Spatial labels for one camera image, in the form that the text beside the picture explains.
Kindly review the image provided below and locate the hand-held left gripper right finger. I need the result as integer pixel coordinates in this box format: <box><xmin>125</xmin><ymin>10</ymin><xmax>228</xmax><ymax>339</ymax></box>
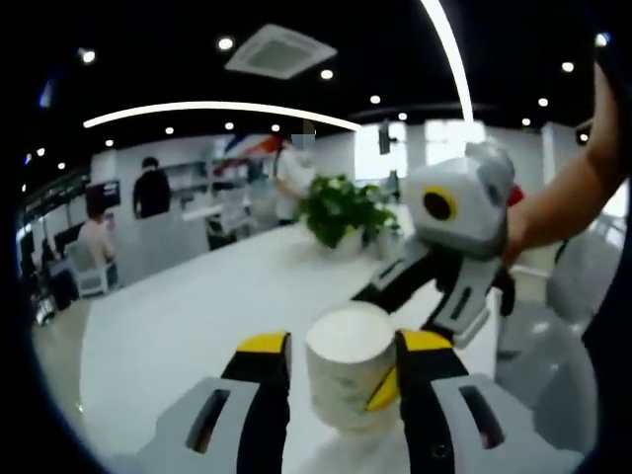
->
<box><xmin>394</xmin><ymin>328</ymin><xmax>587</xmax><ymax>474</ymax></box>

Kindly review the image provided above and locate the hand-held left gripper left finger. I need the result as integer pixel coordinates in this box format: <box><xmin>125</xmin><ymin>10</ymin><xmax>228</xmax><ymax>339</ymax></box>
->
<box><xmin>140</xmin><ymin>329</ymin><xmax>293</xmax><ymax>474</ymax></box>

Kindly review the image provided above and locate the white paper cup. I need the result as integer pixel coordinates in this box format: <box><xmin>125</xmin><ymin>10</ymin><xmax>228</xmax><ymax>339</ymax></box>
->
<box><xmin>304</xmin><ymin>301</ymin><xmax>400</xmax><ymax>436</ymax></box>

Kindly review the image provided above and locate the green potted plant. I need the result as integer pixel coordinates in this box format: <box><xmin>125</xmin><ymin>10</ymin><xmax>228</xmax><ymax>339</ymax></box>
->
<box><xmin>298</xmin><ymin>173</ymin><xmax>401</xmax><ymax>258</ymax></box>

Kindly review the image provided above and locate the grey office chair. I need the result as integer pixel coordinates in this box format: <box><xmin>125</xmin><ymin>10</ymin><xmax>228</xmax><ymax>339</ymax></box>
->
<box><xmin>546</xmin><ymin>216</ymin><xmax>624</xmax><ymax>325</ymax></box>

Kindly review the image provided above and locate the white table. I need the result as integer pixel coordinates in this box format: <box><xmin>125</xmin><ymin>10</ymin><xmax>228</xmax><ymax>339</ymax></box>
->
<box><xmin>78</xmin><ymin>221</ymin><xmax>500</xmax><ymax>474</ymax></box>

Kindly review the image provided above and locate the dark hanging screen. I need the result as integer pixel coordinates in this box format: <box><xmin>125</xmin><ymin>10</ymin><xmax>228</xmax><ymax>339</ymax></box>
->
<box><xmin>378</xmin><ymin>120</ymin><xmax>396</xmax><ymax>154</ymax></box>

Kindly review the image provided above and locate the person's dark shirt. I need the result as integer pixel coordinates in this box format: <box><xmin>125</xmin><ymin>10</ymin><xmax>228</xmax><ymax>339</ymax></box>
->
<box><xmin>581</xmin><ymin>231</ymin><xmax>628</xmax><ymax>445</ymax></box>

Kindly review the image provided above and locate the arched ceiling light strip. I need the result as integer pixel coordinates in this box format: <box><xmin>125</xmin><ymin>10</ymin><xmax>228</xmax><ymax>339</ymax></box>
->
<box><xmin>419</xmin><ymin>0</ymin><xmax>475</xmax><ymax>122</ymax></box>

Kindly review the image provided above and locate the grey partition screen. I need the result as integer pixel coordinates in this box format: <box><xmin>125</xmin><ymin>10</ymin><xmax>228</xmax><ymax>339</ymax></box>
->
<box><xmin>111</xmin><ymin>214</ymin><xmax>211</xmax><ymax>287</ymax></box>

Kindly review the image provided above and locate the white chair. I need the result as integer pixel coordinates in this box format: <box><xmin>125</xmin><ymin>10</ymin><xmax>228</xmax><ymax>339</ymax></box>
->
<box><xmin>66</xmin><ymin>241</ymin><xmax>119</xmax><ymax>297</ymax></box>

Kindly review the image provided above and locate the ceiling air conditioner vent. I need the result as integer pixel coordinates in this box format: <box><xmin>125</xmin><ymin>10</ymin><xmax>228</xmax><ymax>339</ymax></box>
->
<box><xmin>224</xmin><ymin>23</ymin><xmax>339</xmax><ymax>81</ymax></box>

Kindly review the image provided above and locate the long curved ceiling light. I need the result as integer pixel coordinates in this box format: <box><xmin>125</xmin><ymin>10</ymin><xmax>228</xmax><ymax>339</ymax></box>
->
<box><xmin>82</xmin><ymin>101</ymin><xmax>364</xmax><ymax>132</ymax></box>

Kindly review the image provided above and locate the group of ceiling spotlights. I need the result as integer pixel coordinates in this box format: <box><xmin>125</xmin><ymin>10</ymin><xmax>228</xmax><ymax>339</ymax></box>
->
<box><xmin>19</xmin><ymin>32</ymin><xmax>611</xmax><ymax>194</ymax></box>

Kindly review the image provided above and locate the dark wall screen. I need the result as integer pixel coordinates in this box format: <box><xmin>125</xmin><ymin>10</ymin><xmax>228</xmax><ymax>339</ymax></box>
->
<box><xmin>86</xmin><ymin>180</ymin><xmax>121</xmax><ymax>213</ymax></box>

